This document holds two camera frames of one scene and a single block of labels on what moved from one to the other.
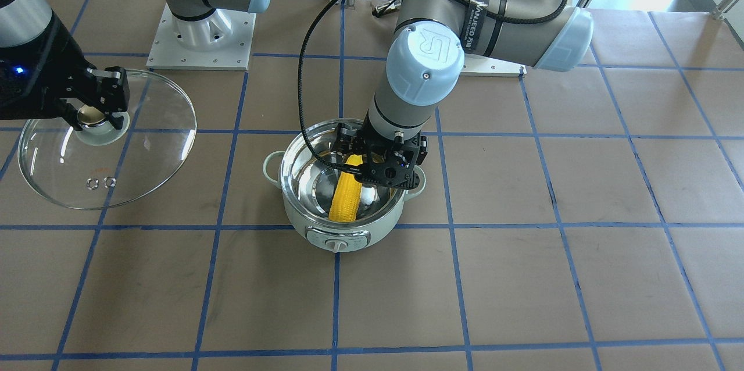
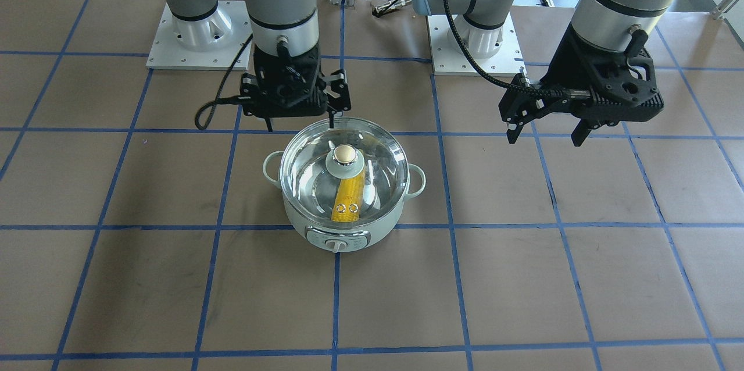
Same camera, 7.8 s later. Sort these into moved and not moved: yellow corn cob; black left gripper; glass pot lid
Moved: glass pot lid; black left gripper
Not moved: yellow corn cob
